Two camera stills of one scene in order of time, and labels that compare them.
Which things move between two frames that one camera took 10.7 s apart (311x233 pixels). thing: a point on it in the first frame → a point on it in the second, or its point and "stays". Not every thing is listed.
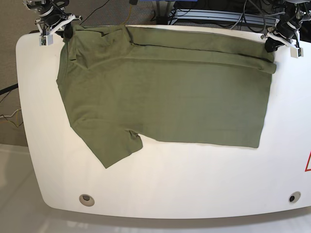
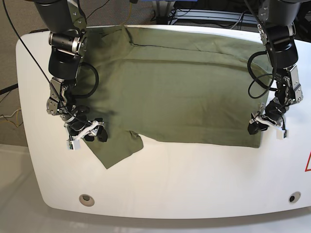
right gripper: (284, 31) → (271, 113)
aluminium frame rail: (232, 16) stays
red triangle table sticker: (307, 169) stays
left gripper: (51, 23) → (81, 126)
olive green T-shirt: (121, 84) stays
